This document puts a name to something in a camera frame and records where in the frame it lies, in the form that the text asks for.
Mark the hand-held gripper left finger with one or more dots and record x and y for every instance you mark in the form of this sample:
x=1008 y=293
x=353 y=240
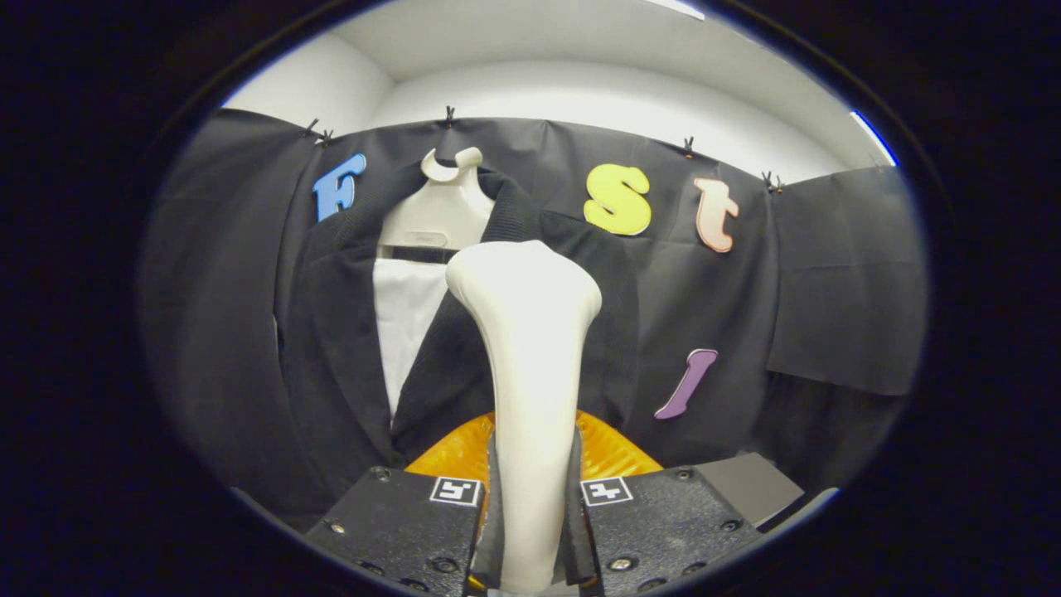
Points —
x=491 y=539

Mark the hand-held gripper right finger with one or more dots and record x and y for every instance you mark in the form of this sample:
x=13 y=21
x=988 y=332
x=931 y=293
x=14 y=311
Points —
x=578 y=539

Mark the white garment steamer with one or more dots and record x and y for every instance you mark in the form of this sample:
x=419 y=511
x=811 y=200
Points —
x=530 y=373

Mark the black suit jacket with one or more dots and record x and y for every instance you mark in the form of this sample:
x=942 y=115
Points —
x=331 y=373

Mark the black backdrop cloth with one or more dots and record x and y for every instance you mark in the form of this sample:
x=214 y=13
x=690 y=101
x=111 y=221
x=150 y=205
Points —
x=829 y=290

